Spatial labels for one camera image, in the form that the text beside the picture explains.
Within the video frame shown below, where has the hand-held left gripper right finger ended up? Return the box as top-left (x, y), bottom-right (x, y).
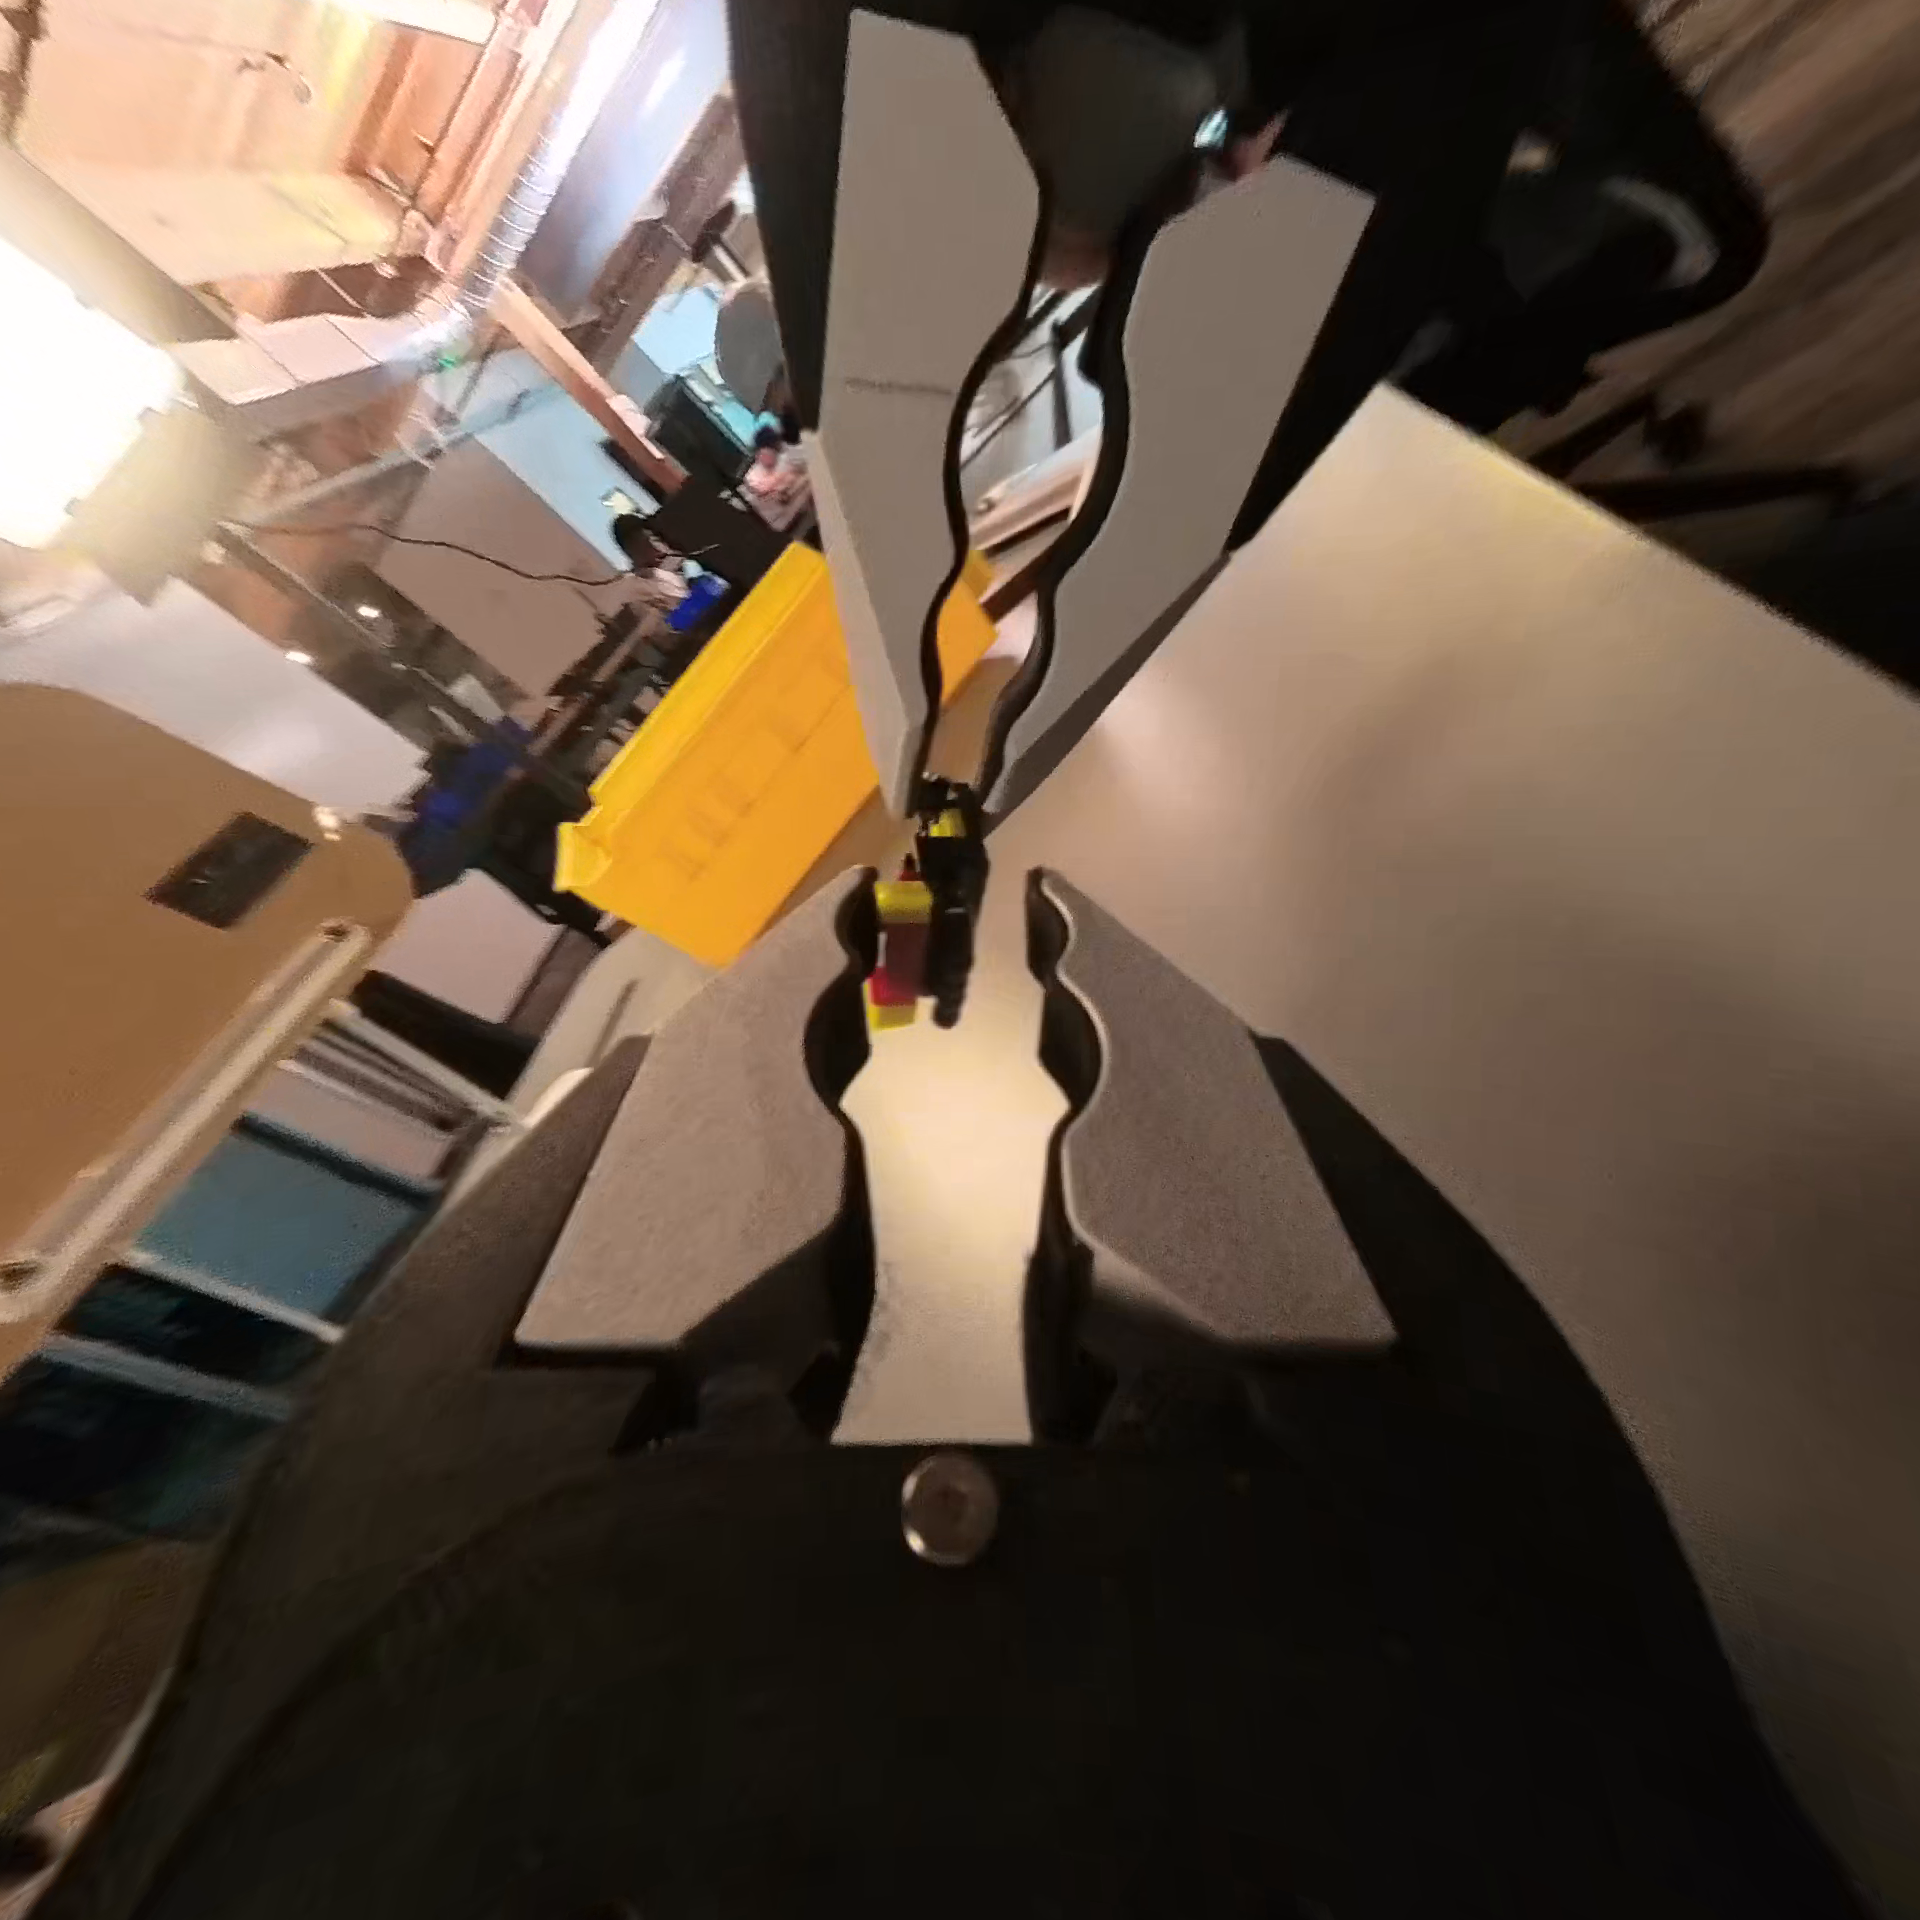
top-left (1027, 866), bottom-right (1401, 1350)

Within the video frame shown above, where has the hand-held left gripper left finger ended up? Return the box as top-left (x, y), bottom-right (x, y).
top-left (514, 866), bottom-right (887, 1358)

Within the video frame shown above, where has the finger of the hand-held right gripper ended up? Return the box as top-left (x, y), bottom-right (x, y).
top-left (982, 155), bottom-right (1380, 822)
top-left (807, 7), bottom-right (1047, 822)

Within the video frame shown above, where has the black red yellow lego assembly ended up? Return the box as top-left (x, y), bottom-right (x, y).
top-left (867, 773), bottom-right (990, 1037)

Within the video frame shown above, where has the yellow plastic bin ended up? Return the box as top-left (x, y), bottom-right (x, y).
top-left (556, 543), bottom-right (999, 967)

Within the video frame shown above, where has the blue plastic rack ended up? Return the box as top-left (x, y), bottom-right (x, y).
top-left (403, 717), bottom-right (529, 888)

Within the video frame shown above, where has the plywood panel with slot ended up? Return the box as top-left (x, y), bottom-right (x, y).
top-left (0, 684), bottom-right (415, 1368)

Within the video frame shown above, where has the bright light panel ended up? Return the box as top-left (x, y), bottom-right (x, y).
top-left (0, 241), bottom-right (179, 549)

